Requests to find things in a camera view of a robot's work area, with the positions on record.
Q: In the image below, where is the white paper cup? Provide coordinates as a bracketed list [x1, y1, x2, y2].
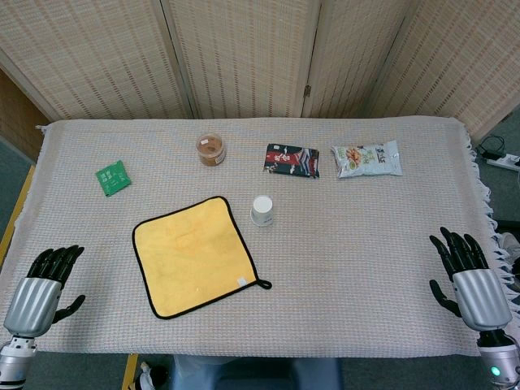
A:
[249, 195, 275, 228]

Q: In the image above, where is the woven folding screen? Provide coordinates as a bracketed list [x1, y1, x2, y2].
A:
[0, 0, 520, 141]

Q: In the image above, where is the yellow cloth with black trim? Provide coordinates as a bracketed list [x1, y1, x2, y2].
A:
[132, 196, 273, 321]

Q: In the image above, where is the woven fringed tablecloth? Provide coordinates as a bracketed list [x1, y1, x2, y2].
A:
[0, 116, 520, 359]

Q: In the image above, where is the white power strip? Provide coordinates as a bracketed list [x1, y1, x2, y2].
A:
[486, 153, 520, 171]

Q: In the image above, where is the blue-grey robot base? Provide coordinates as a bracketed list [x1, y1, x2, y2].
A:
[168, 353, 345, 390]

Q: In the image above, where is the black cable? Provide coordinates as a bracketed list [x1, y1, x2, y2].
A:
[474, 133, 507, 160]

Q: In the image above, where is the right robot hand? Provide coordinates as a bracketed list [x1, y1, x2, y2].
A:
[429, 227, 514, 332]

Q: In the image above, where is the green tea packet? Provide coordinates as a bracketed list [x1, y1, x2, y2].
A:
[95, 159, 133, 197]

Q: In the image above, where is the white snack bag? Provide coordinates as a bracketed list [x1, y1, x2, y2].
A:
[330, 140, 404, 180]

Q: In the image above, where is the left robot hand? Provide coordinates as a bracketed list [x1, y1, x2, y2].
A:
[2, 245, 87, 339]

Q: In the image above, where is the dark red-patterned snack bag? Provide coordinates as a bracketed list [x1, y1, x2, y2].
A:
[263, 143, 321, 180]

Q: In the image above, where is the brown-filled clear plastic jar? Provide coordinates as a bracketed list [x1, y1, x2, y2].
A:
[196, 133, 227, 167]

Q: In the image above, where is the yellow floor tape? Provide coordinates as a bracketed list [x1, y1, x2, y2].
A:
[0, 164, 37, 267]

